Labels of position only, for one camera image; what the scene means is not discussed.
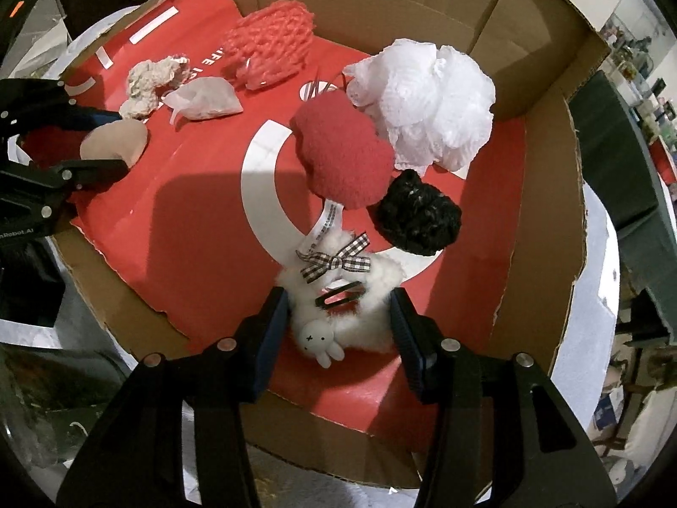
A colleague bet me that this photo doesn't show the red fuzzy heart hair clip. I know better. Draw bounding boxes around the red fuzzy heart hair clip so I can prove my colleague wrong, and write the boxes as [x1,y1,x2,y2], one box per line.
[290,79,395,255]

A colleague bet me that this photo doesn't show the cardboard box with red lining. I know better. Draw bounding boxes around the cardboard box with red lining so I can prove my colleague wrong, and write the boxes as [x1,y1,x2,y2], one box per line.
[47,0,614,490]

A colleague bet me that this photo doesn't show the white sachet bag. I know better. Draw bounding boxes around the white sachet bag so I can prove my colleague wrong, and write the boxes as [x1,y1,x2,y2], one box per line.
[161,77,244,128]

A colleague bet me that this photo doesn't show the white mesh bath pouf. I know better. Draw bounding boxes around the white mesh bath pouf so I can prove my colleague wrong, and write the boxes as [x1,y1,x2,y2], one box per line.
[343,38,497,175]

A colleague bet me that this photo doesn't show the small black box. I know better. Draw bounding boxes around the small black box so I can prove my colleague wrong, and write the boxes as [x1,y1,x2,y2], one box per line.
[0,270,65,329]

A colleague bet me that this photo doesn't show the white fluffy bow hair clip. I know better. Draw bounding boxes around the white fluffy bow hair clip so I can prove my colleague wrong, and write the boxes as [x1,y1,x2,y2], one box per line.
[274,232,406,370]

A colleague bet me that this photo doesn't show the red knitted scrunchie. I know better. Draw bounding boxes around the red knitted scrunchie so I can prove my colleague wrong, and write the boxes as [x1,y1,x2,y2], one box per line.
[221,1,314,91]

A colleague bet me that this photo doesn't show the desk with dark green cloth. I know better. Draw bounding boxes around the desk with dark green cloth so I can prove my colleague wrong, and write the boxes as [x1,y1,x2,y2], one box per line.
[568,71,677,345]

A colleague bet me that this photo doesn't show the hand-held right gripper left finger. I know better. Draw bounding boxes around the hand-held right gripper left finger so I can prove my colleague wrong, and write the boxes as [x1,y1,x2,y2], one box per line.
[55,286,291,508]

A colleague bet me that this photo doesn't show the black fuzzy scrunchie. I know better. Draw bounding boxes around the black fuzzy scrunchie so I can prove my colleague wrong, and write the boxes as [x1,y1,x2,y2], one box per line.
[373,169,462,255]

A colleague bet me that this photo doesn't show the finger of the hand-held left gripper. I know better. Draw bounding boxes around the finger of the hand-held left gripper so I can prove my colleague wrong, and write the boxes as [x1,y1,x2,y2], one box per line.
[0,78,124,135]
[0,157,131,207]

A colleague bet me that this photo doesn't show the group of bottles and jars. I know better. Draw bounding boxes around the group of bottles and jars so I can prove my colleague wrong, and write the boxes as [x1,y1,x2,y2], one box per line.
[600,11,677,162]

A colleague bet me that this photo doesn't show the beige lace scrunchie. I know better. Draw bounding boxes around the beige lace scrunchie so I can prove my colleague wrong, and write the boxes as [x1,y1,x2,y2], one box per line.
[119,55,191,120]

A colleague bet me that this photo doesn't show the beige heart pad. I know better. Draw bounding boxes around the beige heart pad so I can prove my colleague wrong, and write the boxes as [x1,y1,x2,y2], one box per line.
[79,119,149,167]

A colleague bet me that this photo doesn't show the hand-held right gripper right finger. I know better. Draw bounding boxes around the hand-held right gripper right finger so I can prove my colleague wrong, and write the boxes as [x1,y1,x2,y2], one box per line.
[390,287,619,508]

